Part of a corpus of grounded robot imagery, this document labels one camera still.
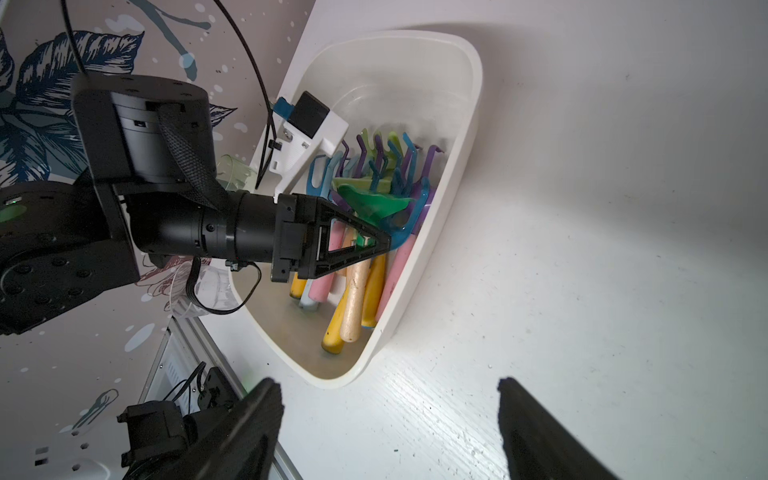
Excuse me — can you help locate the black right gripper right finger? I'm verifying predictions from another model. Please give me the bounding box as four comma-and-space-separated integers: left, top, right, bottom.
498, 377, 616, 479

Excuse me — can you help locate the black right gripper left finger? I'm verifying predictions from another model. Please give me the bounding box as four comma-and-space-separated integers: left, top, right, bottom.
143, 378, 284, 479

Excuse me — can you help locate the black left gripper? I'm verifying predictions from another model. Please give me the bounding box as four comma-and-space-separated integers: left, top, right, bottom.
271, 194, 391, 282

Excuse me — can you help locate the small green rake wooden handle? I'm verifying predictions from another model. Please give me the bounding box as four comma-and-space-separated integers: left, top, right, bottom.
338, 186, 410, 343

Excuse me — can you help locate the purple fork pink handle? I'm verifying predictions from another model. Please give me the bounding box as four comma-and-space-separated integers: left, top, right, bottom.
302, 140, 350, 308

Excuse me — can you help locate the blue fork yellow handle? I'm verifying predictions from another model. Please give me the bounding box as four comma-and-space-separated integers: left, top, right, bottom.
290, 152, 343, 306

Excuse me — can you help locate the teal claw rake yellow handle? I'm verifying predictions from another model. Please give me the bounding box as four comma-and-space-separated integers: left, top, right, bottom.
322, 196, 418, 354

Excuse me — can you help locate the blue rake yellow handle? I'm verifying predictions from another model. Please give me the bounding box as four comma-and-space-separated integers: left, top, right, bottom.
362, 133, 418, 329

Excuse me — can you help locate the purple rake pink handle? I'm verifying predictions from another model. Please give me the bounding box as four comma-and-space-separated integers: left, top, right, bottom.
375, 145, 443, 321

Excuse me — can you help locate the lime hoe wooden handle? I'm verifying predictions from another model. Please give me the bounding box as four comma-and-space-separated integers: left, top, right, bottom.
331, 176, 392, 194

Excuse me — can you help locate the light blue fork pale handle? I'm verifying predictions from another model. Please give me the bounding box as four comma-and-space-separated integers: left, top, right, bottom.
299, 280, 319, 311

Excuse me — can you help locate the lime rake wooden handle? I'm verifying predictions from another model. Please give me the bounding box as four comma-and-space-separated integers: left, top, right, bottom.
360, 129, 404, 174

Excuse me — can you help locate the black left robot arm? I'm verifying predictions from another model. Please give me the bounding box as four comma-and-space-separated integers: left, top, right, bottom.
1, 73, 391, 335

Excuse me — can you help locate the white plastic storage box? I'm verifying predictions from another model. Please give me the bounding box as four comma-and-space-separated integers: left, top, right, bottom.
246, 30, 483, 389

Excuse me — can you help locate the green transparent cup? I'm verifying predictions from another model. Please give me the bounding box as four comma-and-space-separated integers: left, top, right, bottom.
216, 154, 257, 193

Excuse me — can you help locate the clear plastic cup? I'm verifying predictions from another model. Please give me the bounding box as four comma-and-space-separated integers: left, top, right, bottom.
169, 259, 239, 320

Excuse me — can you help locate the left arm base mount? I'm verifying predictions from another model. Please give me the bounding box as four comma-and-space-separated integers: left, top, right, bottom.
117, 362, 239, 479

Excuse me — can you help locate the aluminium frame profile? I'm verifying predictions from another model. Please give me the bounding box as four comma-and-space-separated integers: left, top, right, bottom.
137, 311, 304, 480

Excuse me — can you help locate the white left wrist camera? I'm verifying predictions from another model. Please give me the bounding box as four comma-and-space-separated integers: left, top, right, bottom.
268, 91, 349, 201

